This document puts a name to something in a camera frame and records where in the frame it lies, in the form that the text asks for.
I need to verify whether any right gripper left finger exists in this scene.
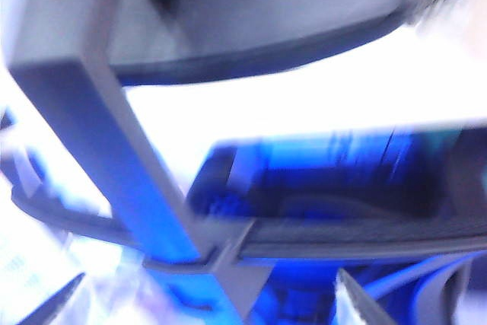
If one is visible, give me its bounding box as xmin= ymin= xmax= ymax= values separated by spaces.
xmin=17 ymin=271 xmax=87 ymax=325

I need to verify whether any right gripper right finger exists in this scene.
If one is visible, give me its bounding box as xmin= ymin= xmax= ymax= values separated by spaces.
xmin=336 ymin=267 xmax=382 ymax=325

